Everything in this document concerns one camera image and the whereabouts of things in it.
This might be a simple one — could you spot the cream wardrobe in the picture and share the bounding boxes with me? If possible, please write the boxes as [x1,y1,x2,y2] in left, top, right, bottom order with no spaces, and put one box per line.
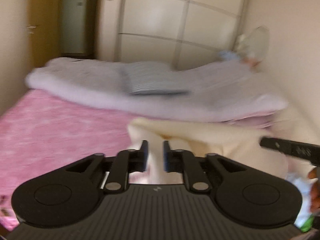
[100,0,251,71]

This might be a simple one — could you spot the round vanity mirror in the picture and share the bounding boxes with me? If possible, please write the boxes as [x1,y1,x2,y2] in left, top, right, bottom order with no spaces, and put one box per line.
[234,26,270,67]

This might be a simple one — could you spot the green knit garment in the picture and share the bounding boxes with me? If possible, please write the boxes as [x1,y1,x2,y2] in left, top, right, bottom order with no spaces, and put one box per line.
[300,215,314,233]

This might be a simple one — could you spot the person's right hand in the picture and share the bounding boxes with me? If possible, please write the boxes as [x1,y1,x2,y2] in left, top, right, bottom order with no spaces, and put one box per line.
[308,168,320,213]

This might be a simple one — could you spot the pink rose blanket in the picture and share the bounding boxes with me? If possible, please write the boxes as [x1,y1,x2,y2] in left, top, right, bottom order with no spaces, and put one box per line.
[1,90,136,231]

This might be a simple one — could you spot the lilac striped quilt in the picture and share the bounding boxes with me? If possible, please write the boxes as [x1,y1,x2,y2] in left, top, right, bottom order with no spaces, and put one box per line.
[25,57,288,122]

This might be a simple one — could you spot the cream knit sweater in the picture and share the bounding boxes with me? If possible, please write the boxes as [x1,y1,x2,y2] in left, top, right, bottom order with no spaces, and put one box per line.
[127,118,289,184]

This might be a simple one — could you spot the wooden door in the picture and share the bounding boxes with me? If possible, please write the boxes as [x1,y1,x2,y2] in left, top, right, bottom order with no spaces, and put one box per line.
[27,0,61,68]

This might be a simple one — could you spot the grey checked pillow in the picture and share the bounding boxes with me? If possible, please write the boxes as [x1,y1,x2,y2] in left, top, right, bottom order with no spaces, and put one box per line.
[120,61,190,96]

